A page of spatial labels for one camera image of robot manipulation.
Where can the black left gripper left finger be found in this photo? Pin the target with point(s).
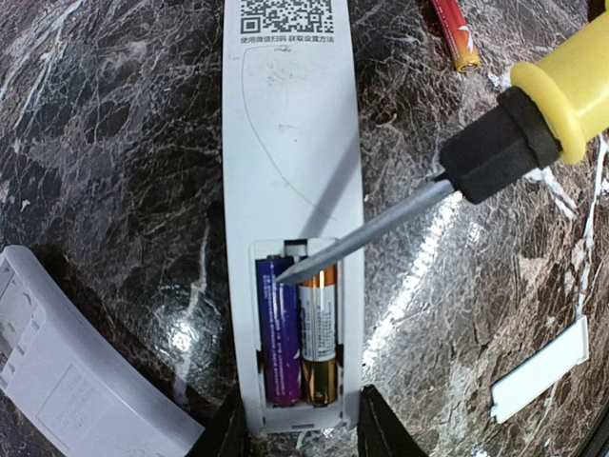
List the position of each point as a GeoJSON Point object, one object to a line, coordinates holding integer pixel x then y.
{"type": "Point", "coordinates": [227, 434]}

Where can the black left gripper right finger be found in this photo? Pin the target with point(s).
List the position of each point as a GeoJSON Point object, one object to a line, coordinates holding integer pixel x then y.
{"type": "Point", "coordinates": [380, 432]}

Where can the white remote control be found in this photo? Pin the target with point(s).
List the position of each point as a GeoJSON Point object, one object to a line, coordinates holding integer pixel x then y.
{"type": "Point", "coordinates": [69, 381]}

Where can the long white battery cover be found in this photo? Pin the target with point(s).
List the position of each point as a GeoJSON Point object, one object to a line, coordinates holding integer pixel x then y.
{"type": "Point", "coordinates": [528, 381]}

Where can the white air conditioner remote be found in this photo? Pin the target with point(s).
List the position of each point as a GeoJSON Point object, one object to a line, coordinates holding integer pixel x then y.
{"type": "Point", "coordinates": [291, 172]}

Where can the yellow handled screwdriver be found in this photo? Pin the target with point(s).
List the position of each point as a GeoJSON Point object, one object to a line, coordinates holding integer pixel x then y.
{"type": "Point", "coordinates": [550, 113]}

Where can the red AAA battery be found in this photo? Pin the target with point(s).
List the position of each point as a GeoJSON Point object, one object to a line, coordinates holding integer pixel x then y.
{"type": "Point", "coordinates": [458, 35]}

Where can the purple AAA battery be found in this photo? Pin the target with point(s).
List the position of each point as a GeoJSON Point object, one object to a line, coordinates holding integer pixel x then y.
{"type": "Point", "coordinates": [280, 332]}

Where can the gold white AAA battery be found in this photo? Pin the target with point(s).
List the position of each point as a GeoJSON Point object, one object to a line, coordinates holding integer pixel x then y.
{"type": "Point", "coordinates": [317, 299]}

